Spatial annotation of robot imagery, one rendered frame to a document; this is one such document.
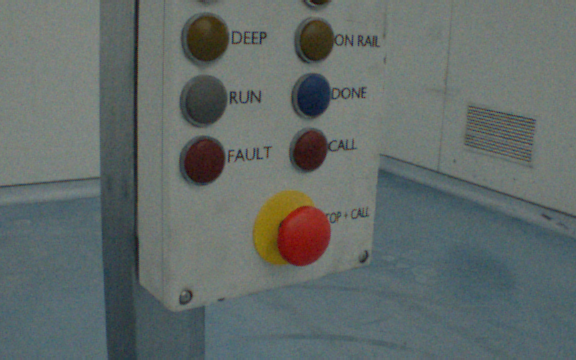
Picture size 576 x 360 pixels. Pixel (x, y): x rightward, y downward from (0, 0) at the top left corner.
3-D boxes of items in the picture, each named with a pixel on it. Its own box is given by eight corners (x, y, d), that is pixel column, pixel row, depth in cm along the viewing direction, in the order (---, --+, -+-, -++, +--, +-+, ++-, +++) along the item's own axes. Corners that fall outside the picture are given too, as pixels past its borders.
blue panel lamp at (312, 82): (332, 116, 44) (335, 75, 43) (299, 118, 42) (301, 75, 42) (324, 115, 45) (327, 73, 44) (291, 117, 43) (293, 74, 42)
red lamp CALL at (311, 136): (329, 169, 45) (331, 129, 44) (296, 174, 43) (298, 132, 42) (321, 167, 45) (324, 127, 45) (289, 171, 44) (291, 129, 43)
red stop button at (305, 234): (334, 263, 44) (339, 205, 43) (286, 275, 42) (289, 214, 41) (294, 244, 47) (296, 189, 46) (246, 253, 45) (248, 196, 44)
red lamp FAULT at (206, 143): (227, 182, 40) (228, 137, 39) (186, 188, 38) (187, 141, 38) (220, 180, 41) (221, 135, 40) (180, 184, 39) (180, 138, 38)
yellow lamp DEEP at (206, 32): (230, 62, 38) (232, 15, 38) (188, 63, 37) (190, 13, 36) (223, 61, 39) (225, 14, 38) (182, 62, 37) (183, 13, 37)
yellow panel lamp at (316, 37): (335, 62, 43) (338, 19, 42) (302, 62, 41) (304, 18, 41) (327, 61, 44) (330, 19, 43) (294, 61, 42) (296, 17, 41)
